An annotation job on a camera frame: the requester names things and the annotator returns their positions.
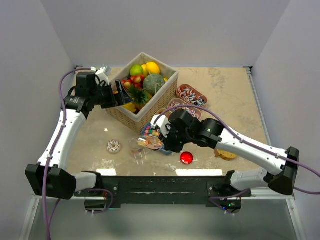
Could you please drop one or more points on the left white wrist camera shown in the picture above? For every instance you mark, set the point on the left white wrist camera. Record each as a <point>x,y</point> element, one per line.
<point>102,75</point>

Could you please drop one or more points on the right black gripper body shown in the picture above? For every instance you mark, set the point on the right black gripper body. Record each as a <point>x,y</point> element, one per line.
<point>176,139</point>

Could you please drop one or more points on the bread slice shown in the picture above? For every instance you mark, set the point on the bread slice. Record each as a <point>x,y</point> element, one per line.
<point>227,156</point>

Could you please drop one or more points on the aluminium rail frame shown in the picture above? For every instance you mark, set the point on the aluminium rail frame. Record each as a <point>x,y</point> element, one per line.
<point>64,214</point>

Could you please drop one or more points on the yellow bananas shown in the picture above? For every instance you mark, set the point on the yellow bananas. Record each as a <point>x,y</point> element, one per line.
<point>131,107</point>

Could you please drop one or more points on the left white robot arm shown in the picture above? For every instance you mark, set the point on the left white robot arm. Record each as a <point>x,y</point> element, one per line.
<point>48,177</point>

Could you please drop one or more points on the silver metal scoop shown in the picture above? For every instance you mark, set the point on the silver metal scoop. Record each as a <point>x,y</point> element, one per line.
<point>150,142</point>

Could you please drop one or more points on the green cantaloupe melon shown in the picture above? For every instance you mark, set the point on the green cantaloupe melon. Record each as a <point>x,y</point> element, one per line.
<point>153,83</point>

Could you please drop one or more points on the black base mount frame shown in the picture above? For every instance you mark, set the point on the black base mount frame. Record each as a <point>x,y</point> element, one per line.
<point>209,191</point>

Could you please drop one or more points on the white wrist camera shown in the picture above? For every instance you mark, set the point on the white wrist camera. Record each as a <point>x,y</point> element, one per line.
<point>102,75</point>
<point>166,128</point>

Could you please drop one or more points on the toy pineapple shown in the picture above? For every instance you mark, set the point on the toy pineapple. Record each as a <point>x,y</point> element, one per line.
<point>139,96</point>

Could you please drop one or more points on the green lime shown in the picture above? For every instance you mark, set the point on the green lime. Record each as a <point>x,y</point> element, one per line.
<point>136,70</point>

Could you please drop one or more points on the clear glass jar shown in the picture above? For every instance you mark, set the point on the clear glass jar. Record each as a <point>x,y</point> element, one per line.
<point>135,150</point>

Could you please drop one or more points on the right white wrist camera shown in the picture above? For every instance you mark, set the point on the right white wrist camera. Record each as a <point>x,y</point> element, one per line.
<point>166,128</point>

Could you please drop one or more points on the pink tray swirl lollipops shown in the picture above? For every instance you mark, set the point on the pink tray swirl lollipops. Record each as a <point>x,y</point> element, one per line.
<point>191,110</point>

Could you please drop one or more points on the yellow lemon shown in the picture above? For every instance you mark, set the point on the yellow lemon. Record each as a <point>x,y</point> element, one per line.
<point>152,68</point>

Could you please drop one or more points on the yellow tray gummy candies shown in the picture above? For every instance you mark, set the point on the yellow tray gummy candies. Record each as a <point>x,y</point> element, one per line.
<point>167,114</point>

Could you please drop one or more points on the blue tray star candies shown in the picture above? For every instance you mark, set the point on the blue tray star candies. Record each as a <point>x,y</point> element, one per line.
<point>149,131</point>

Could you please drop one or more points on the wicker basket with liner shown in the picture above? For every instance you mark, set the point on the wicker basket with liner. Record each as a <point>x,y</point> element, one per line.
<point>136,122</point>

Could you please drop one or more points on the sprinkled donut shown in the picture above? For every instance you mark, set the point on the sprinkled donut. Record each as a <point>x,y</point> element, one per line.
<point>113,146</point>

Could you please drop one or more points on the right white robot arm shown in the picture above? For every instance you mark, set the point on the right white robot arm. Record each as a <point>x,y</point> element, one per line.
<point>277,167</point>

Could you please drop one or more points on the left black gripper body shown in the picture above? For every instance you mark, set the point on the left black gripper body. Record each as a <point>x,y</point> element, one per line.
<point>104,95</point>

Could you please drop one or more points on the pink tray of lollipops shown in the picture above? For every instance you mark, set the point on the pink tray of lollipops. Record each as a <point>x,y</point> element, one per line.
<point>190,95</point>

